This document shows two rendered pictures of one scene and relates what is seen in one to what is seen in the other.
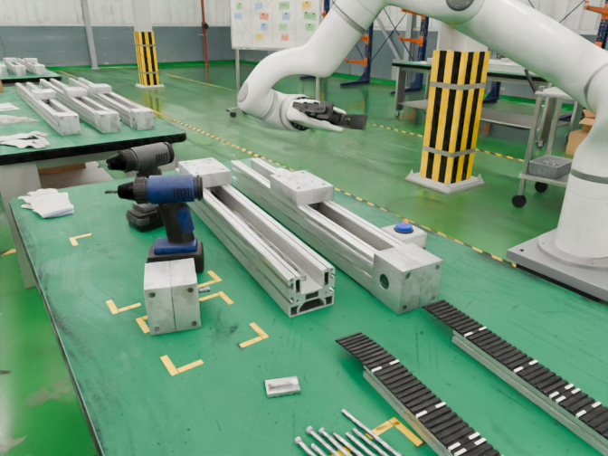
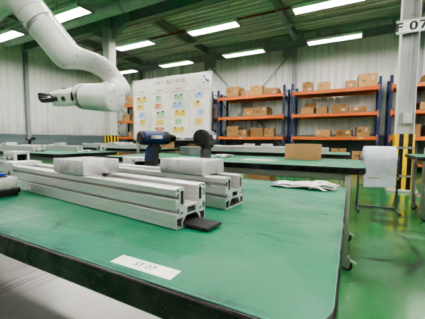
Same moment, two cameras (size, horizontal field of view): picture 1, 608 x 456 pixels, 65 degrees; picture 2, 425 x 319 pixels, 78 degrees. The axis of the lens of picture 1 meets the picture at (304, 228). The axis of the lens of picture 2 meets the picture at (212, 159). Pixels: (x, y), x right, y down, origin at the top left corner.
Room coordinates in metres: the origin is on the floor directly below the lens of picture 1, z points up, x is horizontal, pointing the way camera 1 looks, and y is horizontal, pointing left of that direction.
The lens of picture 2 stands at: (2.09, -0.01, 0.96)
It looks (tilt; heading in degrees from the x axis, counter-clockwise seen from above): 4 degrees down; 153
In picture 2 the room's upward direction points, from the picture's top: straight up
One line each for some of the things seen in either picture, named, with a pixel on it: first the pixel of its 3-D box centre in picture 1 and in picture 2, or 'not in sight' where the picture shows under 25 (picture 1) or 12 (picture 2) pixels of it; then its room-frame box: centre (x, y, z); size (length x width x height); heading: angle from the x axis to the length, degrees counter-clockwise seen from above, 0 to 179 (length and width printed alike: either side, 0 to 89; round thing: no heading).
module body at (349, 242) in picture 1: (300, 208); (86, 185); (1.22, 0.01, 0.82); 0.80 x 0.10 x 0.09; 29
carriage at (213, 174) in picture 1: (204, 176); (191, 169); (1.35, 0.30, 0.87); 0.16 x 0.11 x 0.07; 29
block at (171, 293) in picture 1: (179, 294); (133, 166); (0.76, 0.23, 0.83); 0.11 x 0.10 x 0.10; 106
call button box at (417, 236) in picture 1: (399, 242); (1, 185); (1.04, -0.23, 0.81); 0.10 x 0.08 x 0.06; 119
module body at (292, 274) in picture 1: (235, 221); (137, 178); (1.13, 0.18, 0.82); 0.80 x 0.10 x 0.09; 29
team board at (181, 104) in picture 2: not in sight; (170, 138); (-1.98, 1.32, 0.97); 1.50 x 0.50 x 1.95; 35
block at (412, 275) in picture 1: (410, 275); (19, 173); (0.84, -0.22, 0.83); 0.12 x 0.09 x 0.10; 119
